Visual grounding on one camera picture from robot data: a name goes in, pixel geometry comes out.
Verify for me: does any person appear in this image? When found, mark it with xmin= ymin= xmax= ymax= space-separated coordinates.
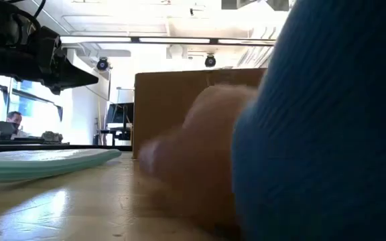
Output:
xmin=5 ymin=110 xmax=29 ymax=139

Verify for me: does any long black light rail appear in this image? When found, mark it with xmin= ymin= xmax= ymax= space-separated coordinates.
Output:
xmin=60 ymin=35 xmax=277 ymax=47

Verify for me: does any brown cardboard box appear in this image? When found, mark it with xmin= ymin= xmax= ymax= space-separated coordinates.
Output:
xmin=132 ymin=68 xmax=267 ymax=160

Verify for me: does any person's hand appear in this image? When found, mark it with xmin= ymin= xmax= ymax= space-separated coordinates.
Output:
xmin=138 ymin=85 xmax=259 ymax=235

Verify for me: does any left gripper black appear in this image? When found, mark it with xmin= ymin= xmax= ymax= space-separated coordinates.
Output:
xmin=0 ymin=25 xmax=99 ymax=96

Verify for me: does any black desk with equipment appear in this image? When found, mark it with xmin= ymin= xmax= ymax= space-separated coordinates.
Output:
xmin=99 ymin=122 xmax=134 ymax=147

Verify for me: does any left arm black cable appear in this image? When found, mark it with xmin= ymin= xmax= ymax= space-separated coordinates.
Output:
xmin=34 ymin=0 xmax=46 ymax=19

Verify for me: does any dark laptop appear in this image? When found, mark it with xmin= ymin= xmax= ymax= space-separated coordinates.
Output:
xmin=0 ymin=120 xmax=15 ymax=140

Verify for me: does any small green plant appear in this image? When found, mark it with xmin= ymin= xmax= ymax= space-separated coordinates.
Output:
xmin=41 ymin=131 xmax=64 ymax=144

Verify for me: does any black round camera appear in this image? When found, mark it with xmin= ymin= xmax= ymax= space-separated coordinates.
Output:
xmin=204 ymin=53 xmax=217 ymax=68
xmin=96 ymin=56 xmax=110 ymax=72

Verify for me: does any clear teal-edged zip pouch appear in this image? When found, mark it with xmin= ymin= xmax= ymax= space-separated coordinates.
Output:
xmin=0 ymin=149 xmax=123 ymax=184

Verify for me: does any person's forearm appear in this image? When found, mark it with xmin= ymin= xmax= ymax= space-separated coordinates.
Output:
xmin=231 ymin=0 xmax=386 ymax=241

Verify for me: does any black monitor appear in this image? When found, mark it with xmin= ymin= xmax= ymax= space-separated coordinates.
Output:
xmin=107 ymin=102 xmax=135 ymax=125

